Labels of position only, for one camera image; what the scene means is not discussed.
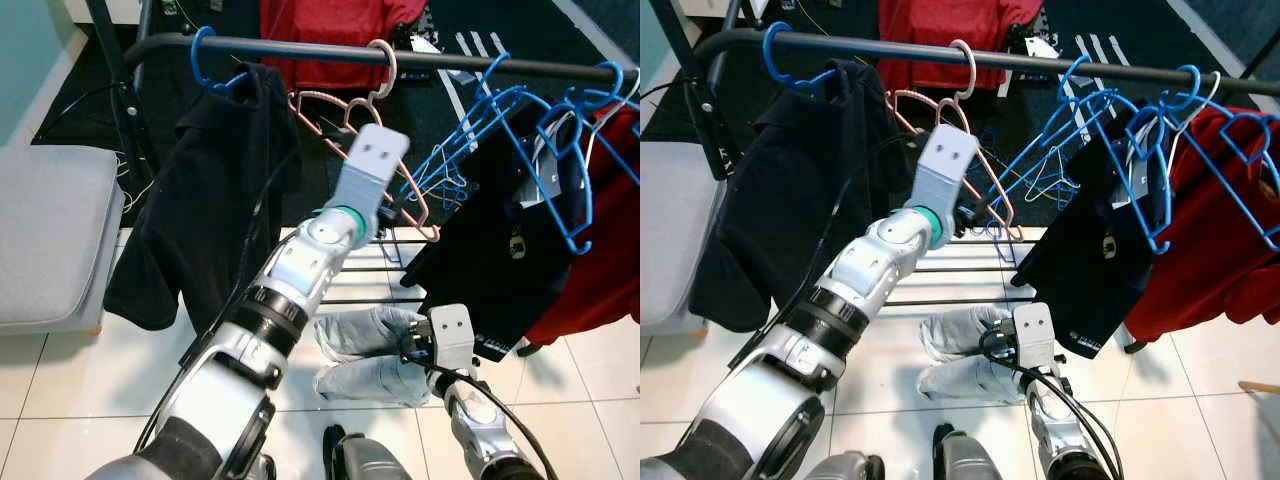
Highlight black metal clothes rack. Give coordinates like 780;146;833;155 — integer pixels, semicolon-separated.
85;0;641;346
650;0;1280;311

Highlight light blue jeans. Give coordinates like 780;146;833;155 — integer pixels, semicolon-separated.
313;305;441;408
918;305;1021;406

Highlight plain dark polo shirt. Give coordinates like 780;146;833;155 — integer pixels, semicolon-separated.
688;58;896;333
103;62;303;333

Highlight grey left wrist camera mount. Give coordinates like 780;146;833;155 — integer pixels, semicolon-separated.
912;123;981;216
330;123;411;226

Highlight grey left robot leg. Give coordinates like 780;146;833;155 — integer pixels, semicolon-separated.
800;450;886;480

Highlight grey right robot leg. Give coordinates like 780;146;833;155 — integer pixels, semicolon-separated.
932;422;1006;480
322;425;411;480

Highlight pink wire hanger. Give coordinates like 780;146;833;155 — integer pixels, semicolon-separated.
288;38;441;243
885;38;1026;243

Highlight white wire hanger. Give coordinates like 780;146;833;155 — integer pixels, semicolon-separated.
528;68;641;183
1130;70;1223;186

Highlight red shirt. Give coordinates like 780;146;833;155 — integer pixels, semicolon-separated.
525;100;641;346
1125;100;1280;346

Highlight grey upholstered ottoman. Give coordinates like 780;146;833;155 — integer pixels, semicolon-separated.
0;145;126;336
640;140;706;336

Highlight navy polo with chest logo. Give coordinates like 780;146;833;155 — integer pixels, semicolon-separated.
400;100;591;363
1010;105;1171;359

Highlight red cloth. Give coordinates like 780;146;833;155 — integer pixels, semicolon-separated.
260;0;429;91
878;0;1046;91

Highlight grey robot leg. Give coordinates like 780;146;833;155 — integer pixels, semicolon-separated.
932;422;1006;480
322;425;411;480
800;450;886;480

